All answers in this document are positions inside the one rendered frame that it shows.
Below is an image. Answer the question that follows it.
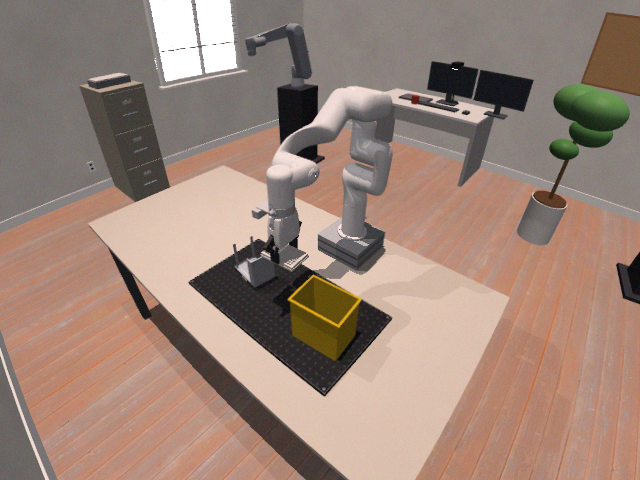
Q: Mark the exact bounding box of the yellow plastics bin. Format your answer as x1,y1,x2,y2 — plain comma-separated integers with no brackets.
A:
287,277,362,361

